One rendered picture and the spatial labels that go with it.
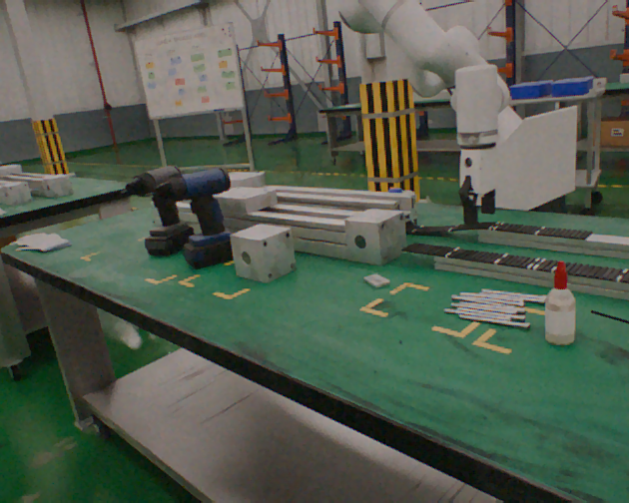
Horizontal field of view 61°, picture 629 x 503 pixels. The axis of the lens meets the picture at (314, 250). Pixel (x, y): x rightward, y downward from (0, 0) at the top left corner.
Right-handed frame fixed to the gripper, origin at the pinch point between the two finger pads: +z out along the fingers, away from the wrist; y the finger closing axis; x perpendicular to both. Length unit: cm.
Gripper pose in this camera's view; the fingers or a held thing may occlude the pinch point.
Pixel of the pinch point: (479, 213)
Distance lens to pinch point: 125.7
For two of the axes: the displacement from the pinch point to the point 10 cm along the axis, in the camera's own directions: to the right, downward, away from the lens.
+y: 6.7, -3.0, 6.8
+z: 1.2, 9.5, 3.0
